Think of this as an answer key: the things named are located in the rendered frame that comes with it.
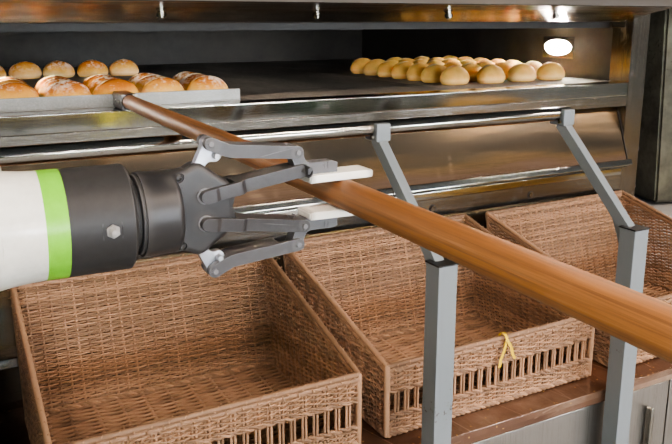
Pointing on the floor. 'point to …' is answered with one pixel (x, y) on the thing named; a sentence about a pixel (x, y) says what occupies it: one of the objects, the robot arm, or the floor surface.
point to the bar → (447, 281)
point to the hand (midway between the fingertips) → (336, 192)
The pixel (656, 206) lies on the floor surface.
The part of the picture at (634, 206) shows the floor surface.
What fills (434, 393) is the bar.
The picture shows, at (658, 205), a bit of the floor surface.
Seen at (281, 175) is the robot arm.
